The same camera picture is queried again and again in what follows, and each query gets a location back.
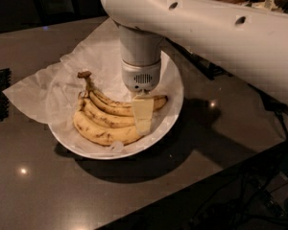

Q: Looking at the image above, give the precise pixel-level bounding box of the white bowl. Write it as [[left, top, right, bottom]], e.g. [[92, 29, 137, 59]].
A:
[[49, 53, 183, 160]]

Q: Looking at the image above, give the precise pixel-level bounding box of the spotted banana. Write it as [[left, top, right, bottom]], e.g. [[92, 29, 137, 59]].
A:
[[73, 111, 142, 146], [78, 94, 134, 128], [77, 70, 169, 118]]

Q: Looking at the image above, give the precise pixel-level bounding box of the black power adapter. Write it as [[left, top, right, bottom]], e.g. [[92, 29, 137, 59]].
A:
[[261, 95, 286, 112]]

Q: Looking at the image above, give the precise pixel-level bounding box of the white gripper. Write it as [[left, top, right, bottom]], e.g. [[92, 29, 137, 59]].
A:
[[121, 60, 161, 135]]

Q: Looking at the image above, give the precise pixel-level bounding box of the black cable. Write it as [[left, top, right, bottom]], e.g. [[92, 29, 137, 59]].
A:
[[188, 108, 288, 230]]

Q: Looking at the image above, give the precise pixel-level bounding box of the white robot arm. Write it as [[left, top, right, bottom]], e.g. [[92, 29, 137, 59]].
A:
[[101, 0, 288, 105]]

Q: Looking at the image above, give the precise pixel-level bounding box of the white paper liner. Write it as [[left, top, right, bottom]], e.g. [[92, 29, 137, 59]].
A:
[[2, 17, 183, 155]]

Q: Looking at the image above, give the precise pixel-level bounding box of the dark water dispenser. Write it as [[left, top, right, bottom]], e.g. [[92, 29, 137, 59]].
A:
[[34, 0, 80, 25]]

